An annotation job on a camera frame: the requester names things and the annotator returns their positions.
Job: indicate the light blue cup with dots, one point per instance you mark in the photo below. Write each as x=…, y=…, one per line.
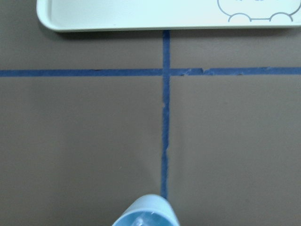
x=155, y=207

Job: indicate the clear ice cubes pile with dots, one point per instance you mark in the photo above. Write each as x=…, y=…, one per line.
x=141, y=220

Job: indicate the cream tray with bear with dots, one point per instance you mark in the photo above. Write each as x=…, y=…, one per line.
x=134, y=15

